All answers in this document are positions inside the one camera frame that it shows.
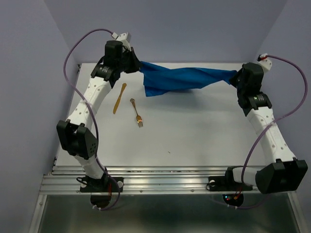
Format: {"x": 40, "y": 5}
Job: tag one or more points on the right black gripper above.
{"x": 233, "y": 80}

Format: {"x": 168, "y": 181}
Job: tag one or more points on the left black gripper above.
{"x": 136, "y": 62}

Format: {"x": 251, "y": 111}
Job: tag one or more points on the blue cloth napkin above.
{"x": 158, "y": 80}

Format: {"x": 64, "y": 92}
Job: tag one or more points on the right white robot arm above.
{"x": 283, "y": 171}

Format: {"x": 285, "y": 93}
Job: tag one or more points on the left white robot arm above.
{"x": 75, "y": 133}

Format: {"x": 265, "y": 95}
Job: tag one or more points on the gold knife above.
{"x": 119, "y": 98}

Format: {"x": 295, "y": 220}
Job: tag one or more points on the gold ornate fork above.
{"x": 138, "y": 117}

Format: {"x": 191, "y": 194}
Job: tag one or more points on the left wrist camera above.
{"x": 123, "y": 37}

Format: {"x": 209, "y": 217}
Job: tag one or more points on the aluminium rail frame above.
{"x": 186, "y": 137}

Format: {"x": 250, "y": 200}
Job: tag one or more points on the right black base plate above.
{"x": 221, "y": 183}

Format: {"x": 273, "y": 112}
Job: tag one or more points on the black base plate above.
{"x": 104, "y": 185}
{"x": 221, "y": 183}

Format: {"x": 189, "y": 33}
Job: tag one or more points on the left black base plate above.
{"x": 104, "y": 185}

